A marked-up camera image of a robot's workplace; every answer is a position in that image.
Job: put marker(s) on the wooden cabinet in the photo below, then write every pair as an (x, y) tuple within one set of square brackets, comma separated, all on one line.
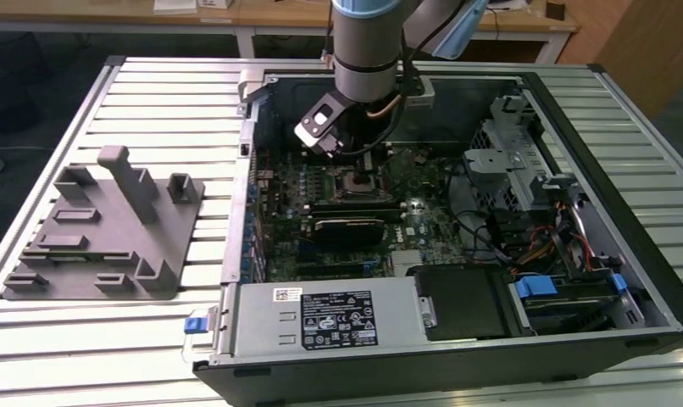
[(647, 51)]

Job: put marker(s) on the small brown box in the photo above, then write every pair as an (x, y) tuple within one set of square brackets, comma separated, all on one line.
[(554, 10)]

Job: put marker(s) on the silver power supply unit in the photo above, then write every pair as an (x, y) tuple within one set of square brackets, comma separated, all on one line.
[(261, 322)]

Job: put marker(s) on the CPU socket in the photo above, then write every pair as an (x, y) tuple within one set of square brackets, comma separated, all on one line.
[(337, 182)]

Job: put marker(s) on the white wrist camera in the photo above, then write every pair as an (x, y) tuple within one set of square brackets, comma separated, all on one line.
[(420, 91), (318, 123)]

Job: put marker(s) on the white box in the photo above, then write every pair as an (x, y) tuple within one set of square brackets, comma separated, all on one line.
[(213, 3), (174, 5)]

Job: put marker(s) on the black graphics card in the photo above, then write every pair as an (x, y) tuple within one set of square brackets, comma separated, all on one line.
[(346, 233)]

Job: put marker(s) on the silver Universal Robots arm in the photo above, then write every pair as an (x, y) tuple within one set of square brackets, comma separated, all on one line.
[(364, 51)]

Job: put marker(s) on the grey plastic parts rack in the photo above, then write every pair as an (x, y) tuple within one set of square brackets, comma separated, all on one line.
[(165, 237)]

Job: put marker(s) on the hard disk in blue carrier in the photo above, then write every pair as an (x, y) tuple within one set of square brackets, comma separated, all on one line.
[(536, 287)]

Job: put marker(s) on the grey metal drive cage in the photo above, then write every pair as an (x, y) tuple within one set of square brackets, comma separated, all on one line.
[(488, 163)]

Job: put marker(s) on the wooden desk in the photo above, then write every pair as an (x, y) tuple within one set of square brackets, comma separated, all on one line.
[(120, 19)]

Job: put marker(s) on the black open PC case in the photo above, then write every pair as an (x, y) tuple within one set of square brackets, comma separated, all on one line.
[(374, 373)]

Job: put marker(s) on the thin metal locking lever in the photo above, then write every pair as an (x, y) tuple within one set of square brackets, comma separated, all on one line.
[(402, 180)]

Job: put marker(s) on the green motherboard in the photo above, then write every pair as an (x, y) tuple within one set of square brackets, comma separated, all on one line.
[(437, 203)]

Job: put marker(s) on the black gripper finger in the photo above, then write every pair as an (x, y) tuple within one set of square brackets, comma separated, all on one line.
[(365, 178)]

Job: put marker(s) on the small silver heat sink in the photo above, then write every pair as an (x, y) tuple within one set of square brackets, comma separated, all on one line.
[(406, 260)]

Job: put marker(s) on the round coin battery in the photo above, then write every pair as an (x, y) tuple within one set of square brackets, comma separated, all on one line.
[(421, 156)]

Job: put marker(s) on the black plastic cover box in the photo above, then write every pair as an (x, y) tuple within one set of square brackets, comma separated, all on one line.
[(465, 301)]

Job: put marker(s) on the green RAM stick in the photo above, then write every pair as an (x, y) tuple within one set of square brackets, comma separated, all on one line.
[(76, 256)]

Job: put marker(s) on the black RAM slot bank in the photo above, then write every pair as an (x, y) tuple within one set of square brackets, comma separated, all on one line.
[(352, 211), (313, 159)]

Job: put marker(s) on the blue case latch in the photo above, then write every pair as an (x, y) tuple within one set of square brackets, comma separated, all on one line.
[(194, 325)]

